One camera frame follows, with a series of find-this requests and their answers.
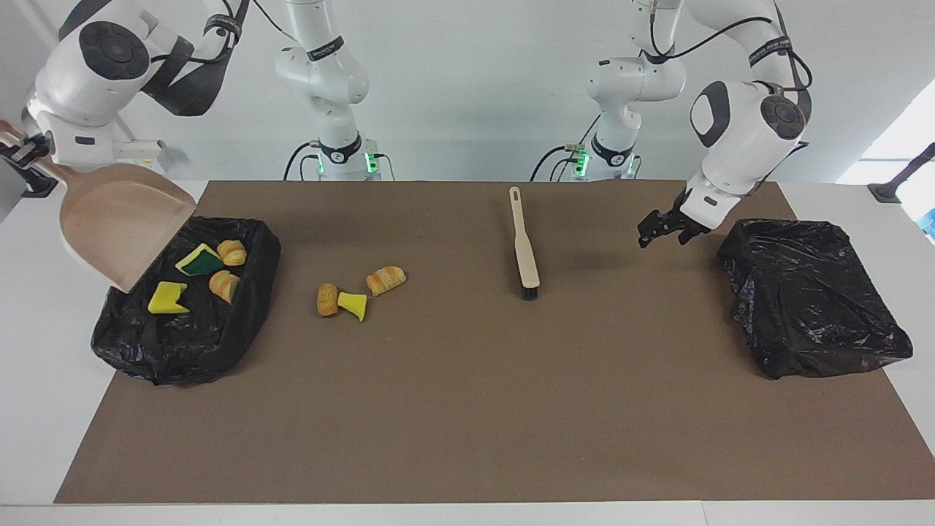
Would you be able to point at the small yellow sponge piece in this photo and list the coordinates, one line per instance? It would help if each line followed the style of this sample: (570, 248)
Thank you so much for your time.
(353, 303)

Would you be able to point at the striped toy croissant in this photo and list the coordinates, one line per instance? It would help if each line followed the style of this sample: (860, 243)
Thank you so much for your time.
(224, 286)
(234, 252)
(386, 280)

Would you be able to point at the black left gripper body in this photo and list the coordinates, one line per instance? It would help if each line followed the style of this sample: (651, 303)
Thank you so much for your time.
(687, 215)

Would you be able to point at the black stand foot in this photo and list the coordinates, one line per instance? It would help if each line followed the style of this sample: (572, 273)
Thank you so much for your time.
(902, 179)
(40, 188)

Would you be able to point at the beige hand brush black bristles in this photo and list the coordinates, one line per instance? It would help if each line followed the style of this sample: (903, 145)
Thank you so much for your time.
(526, 256)

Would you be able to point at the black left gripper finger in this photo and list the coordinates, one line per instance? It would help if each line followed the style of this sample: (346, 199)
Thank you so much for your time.
(685, 236)
(651, 228)

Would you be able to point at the white wall power socket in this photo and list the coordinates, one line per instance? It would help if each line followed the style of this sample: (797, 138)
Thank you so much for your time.
(150, 157)

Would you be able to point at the brown table mat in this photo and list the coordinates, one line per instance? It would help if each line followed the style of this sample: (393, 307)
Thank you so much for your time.
(467, 438)

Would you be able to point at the green and yellow sponge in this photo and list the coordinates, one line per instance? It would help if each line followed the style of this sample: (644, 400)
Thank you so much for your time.
(199, 260)

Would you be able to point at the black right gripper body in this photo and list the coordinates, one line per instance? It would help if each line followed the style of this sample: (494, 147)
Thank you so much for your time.
(18, 152)

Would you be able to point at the brown toy bread roll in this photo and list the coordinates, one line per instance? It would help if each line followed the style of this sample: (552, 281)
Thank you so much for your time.
(327, 299)

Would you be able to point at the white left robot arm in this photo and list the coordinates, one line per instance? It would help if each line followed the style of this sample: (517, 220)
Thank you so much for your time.
(738, 131)

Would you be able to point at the blue object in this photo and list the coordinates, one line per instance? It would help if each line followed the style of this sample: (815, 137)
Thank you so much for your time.
(930, 223)

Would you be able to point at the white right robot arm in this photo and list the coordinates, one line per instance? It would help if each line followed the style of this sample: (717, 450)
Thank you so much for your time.
(95, 66)

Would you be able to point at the black bag-lined bin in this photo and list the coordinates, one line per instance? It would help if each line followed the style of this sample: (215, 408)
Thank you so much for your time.
(190, 343)
(803, 299)

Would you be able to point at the large yellow sponge piece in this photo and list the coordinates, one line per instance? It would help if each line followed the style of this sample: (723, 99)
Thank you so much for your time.
(168, 298)

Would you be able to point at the beige plastic dustpan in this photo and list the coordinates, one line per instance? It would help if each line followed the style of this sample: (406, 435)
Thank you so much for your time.
(124, 219)

